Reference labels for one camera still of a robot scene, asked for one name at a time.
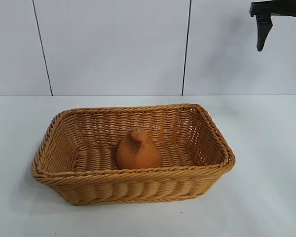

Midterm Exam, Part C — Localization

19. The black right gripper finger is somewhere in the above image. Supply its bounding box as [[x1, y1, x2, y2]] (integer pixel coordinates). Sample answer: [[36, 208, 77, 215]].
[[256, 15, 273, 52]]

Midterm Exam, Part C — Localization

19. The bumpy orange fruit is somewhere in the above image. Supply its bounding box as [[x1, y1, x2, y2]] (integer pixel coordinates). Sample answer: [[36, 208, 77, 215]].
[[115, 127, 163, 170]]

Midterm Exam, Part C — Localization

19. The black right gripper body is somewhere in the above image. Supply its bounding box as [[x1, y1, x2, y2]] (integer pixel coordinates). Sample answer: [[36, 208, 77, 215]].
[[249, 0, 296, 19]]

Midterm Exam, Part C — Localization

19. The tan woven wicker basket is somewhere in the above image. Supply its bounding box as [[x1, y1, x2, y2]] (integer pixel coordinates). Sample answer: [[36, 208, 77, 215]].
[[31, 103, 236, 207]]

